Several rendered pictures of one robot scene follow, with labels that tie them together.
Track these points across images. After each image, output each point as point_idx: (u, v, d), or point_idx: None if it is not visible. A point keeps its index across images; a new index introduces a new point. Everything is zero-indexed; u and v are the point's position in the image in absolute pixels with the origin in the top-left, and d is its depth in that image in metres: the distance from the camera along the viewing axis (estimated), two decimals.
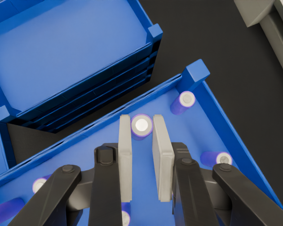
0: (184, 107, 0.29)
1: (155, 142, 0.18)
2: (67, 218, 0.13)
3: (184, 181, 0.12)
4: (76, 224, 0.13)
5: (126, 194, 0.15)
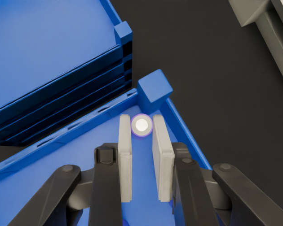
0: (138, 136, 0.20)
1: (155, 142, 0.18)
2: (67, 218, 0.13)
3: (184, 181, 0.12)
4: (76, 224, 0.13)
5: (126, 194, 0.15)
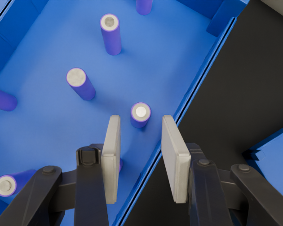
0: None
1: (167, 143, 0.18)
2: (49, 219, 0.13)
3: (200, 182, 0.12)
4: (59, 225, 0.13)
5: (110, 196, 0.15)
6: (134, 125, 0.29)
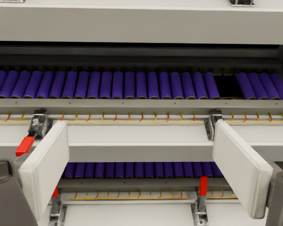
0: (266, 95, 0.46)
1: (231, 152, 0.17)
2: None
3: (279, 195, 0.11)
4: None
5: None
6: (246, 78, 0.49)
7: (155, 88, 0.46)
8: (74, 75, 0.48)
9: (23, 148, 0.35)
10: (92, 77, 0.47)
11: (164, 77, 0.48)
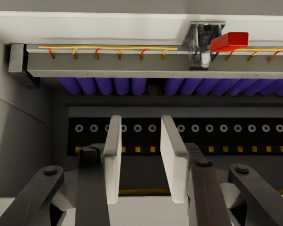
0: (98, 78, 0.29)
1: (166, 143, 0.18)
2: (50, 219, 0.13)
3: (199, 182, 0.12)
4: (60, 225, 0.13)
5: (111, 195, 0.15)
6: (118, 90, 0.33)
7: (264, 84, 0.31)
8: None
9: None
10: None
11: (239, 92, 0.34)
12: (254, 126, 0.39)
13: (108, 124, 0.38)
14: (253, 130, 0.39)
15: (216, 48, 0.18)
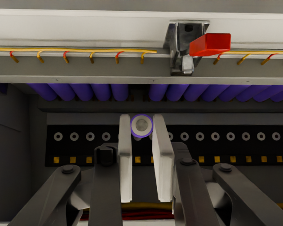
0: (72, 84, 0.26)
1: (155, 142, 0.18)
2: (67, 218, 0.13)
3: (184, 181, 0.12)
4: (76, 224, 0.13)
5: (126, 194, 0.15)
6: (97, 96, 0.30)
7: (258, 90, 0.28)
8: None
9: None
10: None
11: (231, 98, 0.31)
12: (248, 134, 0.36)
13: (90, 132, 0.35)
14: (247, 138, 0.36)
15: (194, 52, 0.15)
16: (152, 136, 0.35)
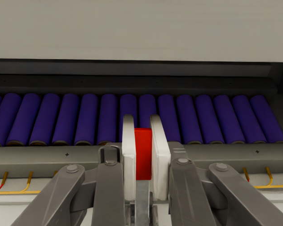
0: (241, 138, 0.25)
1: (152, 142, 0.18)
2: (71, 218, 0.13)
3: (180, 181, 0.12)
4: (80, 223, 0.13)
5: (130, 194, 0.15)
6: (210, 104, 0.28)
7: (42, 124, 0.26)
8: None
9: None
10: None
11: (66, 103, 0.28)
12: None
13: None
14: None
15: (151, 157, 0.19)
16: None
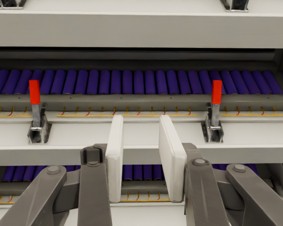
0: (258, 91, 0.47)
1: (164, 143, 0.18)
2: (53, 219, 0.13)
3: (196, 182, 0.12)
4: (63, 224, 0.13)
5: (114, 195, 0.15)
6: (240, 75, 0.50)
7: (152, 85, 0.48)
8: (73, 73, 0.50)
9: (31, 93, 0.39)
10: (91, 76, 0.49)
11: (160, 75, 0.50)
12: None
13: None
14: None
15: (219, 94, 0.41)
16: None
